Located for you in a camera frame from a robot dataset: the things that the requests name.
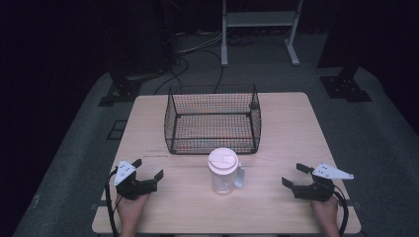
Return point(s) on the white metal table frame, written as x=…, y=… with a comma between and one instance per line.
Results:
x=260, y=29

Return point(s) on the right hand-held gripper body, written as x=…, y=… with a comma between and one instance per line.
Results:
x=321, y=184

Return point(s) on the clear plastic cup white lid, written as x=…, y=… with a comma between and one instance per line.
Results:
x=224, y=172

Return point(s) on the person's left hand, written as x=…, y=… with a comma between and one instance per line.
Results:
x=130, y=210

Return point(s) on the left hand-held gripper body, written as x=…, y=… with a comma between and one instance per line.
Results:
x=131, y=184

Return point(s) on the person's right hand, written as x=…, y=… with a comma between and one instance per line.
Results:
x=325, y=214

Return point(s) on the black metal stand base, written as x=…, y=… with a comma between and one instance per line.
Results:
x=122, y=89
x=344, y=86

